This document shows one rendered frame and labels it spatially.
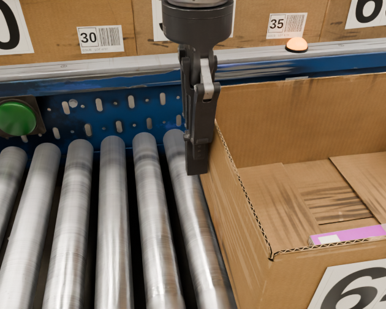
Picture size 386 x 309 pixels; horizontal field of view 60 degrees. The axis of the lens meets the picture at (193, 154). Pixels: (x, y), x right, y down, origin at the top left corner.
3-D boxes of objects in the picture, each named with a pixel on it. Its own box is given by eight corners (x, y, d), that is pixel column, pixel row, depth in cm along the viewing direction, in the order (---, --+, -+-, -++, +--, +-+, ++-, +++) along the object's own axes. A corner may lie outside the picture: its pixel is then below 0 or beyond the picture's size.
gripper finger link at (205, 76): (210, 37, 36) (222, 54, 32) (209, 81, 40) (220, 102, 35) (187, 38, 36) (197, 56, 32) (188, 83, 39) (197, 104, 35)
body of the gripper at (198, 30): (157, -11, 37) (161, 68, 43) (166, 10, 31) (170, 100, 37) (222, -14, 38) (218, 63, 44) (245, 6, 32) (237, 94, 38)
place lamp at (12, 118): (1, 139, 63) (-13, 107, 59) (2, 135, 64) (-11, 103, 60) (40, 135, 65) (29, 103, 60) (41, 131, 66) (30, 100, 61)
